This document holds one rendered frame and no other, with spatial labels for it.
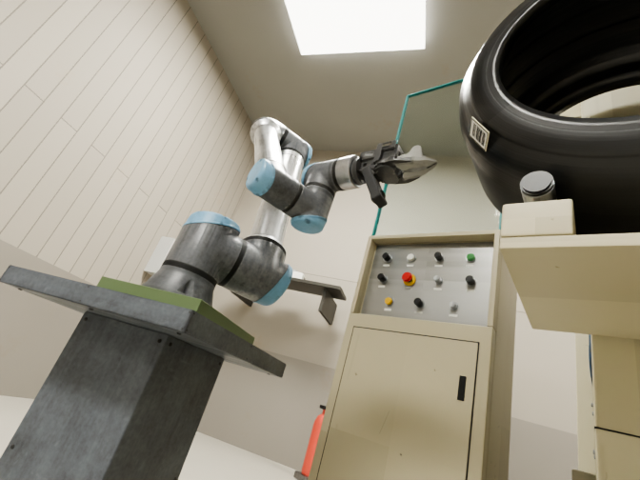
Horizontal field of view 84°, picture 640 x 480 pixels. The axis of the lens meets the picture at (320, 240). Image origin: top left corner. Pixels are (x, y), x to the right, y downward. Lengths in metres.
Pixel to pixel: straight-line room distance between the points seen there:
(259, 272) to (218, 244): 0.14
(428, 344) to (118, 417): 0.94
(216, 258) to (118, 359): 0.32
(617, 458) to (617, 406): 0.08
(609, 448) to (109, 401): 0.92
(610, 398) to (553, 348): 2.97
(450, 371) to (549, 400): 2.49
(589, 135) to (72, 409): 1.03
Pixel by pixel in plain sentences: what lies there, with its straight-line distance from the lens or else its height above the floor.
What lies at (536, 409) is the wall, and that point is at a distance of 3.70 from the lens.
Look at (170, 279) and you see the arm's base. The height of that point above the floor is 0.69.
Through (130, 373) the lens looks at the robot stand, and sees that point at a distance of 0.86.
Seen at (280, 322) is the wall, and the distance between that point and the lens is 3.97.
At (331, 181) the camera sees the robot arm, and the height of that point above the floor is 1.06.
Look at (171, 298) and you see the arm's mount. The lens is 0.82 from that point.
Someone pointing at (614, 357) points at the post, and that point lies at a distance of 0.90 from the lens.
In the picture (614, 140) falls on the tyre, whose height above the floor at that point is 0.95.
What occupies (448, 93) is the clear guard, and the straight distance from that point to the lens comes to 2.13.
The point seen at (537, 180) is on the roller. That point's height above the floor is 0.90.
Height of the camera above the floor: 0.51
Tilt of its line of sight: 25 degrees up
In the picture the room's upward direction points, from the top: 18 degrees clockwise
